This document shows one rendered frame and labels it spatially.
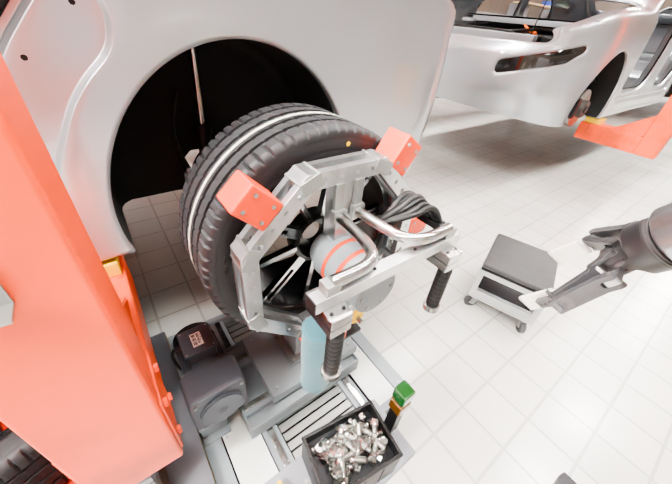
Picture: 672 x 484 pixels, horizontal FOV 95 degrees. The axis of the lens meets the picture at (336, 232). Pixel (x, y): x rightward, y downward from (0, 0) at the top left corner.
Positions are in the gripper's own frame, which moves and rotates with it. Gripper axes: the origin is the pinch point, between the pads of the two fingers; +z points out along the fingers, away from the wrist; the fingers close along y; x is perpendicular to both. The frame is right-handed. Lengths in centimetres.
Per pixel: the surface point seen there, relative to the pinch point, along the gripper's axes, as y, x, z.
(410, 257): -11.9, 19.9, 10.1
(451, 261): -2.1, 12.0, 14.2
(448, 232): 0.1, 17.5, 10.2
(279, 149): -18, 55, 7
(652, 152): 312, -83, 111
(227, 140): -22, 69, 16
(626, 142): 316, -64, 119
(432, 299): -5.8, 6.5, 26.8
